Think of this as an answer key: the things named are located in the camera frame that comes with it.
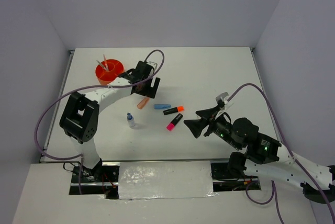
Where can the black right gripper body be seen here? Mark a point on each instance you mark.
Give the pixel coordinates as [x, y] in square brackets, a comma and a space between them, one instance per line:
[217, 125]

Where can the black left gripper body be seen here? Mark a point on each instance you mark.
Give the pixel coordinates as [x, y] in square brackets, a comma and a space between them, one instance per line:
[146, 89]

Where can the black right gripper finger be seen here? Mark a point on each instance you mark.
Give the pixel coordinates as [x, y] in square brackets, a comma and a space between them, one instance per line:
[196, 126]
[207, 114]

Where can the orange translucent pen cap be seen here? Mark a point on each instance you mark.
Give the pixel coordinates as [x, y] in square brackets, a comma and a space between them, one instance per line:
[142, 103]

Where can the black highlighter orange cap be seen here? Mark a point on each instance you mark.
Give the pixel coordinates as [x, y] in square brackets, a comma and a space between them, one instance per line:
[173, 110]

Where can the blue translucent pen cap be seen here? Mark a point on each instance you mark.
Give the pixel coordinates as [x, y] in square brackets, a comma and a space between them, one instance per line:
[162, 106]

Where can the orange slim pen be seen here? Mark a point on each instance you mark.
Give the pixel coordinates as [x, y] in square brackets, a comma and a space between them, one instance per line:
[106, 64]

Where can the green clear pen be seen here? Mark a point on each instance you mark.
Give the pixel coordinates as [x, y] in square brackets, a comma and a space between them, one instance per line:
[102, 66]

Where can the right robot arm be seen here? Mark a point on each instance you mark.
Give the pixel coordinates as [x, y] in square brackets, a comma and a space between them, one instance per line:
[260, 155]

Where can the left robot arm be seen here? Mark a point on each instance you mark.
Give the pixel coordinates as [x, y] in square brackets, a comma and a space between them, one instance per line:
[80, 116]

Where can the black highlighter pink cap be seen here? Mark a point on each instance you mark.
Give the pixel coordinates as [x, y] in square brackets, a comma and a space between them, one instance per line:
[174, 122]

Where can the orange round divided container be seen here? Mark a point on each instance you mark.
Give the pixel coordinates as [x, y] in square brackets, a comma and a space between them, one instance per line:
[115, 69]

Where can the small blue-capped glue bottle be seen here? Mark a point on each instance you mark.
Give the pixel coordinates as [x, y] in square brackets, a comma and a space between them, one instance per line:
[130, 120]

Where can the reflective silver front panel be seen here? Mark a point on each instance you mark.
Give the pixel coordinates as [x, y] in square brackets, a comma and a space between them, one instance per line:
[165, 180]

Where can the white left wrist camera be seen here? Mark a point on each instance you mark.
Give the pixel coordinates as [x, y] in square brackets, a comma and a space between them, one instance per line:
[153, 65]

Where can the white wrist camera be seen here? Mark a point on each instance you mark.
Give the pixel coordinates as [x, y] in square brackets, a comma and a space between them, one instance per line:
[223, 103]
[153, 65]

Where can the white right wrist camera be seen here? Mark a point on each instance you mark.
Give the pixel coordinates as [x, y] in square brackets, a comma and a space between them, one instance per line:
[223, 103]

